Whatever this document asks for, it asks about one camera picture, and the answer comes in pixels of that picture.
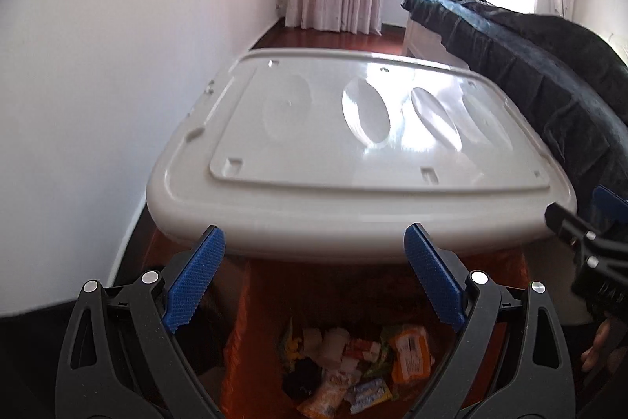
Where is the red white snack wrapper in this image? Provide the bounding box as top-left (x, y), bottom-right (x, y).
top-left (343, 338), bottom-right (382, 363)

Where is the black bag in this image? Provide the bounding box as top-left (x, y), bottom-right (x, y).
top-left (281, 357), bottom-right (323, 401)

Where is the blue snack packet in bin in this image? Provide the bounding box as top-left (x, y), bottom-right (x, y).
top-left (345, 377), bottom-right (393, 415)

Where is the orange trash bag bin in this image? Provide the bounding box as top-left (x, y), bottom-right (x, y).
top-left (141, 226), bottom-right (533, 419)

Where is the orange snack packet in bin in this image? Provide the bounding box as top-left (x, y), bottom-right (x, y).
top-left (297, 369), bottom-right (362, 419)

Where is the orange white plastic wrapper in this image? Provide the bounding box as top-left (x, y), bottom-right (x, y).
top-left (390, 326), bottom-right (434, 385)

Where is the white bed frame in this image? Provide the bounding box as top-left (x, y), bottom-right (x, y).
top-left (401, 18), bottom-right (469, 69)

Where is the small brown cardboard box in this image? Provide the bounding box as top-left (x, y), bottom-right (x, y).
top-left (317, 328), bottom-right (350, 369)

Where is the right hand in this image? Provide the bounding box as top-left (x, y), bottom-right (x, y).
top-left (581, 318), bottom-right (627, 373)

